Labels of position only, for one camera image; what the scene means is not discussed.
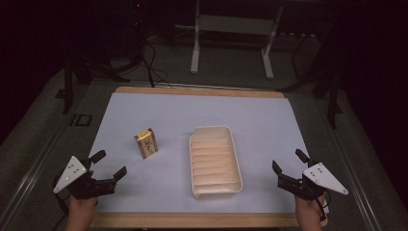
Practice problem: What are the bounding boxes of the white table mat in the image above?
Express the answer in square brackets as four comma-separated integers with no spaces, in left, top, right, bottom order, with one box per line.
[89,91,311,214]

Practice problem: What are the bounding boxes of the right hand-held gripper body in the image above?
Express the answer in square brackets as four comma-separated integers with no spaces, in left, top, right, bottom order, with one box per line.
[277,162,349,202]

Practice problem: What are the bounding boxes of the beige ribbed plastic tray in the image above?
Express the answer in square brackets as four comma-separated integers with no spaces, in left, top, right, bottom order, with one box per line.
[189,125,243,198]

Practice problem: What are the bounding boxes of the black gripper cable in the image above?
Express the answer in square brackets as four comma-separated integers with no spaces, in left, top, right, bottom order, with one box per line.
[315,195,327,223]

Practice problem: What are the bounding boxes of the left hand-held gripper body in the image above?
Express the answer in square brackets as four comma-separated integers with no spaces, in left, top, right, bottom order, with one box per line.
[52,155,117,200]

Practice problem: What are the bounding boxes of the black floor cables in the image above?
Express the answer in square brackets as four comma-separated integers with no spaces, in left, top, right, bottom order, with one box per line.
[109,38,174,89]

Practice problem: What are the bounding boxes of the person's right hand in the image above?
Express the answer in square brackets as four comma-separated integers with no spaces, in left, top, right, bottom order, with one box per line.
[294,192,330,219]

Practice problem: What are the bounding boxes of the white metal stand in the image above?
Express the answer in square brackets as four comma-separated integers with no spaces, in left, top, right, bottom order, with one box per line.
[175,0,285,80]

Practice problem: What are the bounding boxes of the yellow carton box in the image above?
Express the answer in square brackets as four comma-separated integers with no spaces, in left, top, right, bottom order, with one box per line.
[134,127,159,160]

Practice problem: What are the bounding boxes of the person's left hand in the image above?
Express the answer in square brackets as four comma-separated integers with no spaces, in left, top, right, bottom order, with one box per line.
[68,195,99,215]

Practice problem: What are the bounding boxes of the black tripod stand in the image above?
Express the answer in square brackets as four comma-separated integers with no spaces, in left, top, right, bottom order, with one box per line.
[55,52,131,116]
[278,18,344,130]

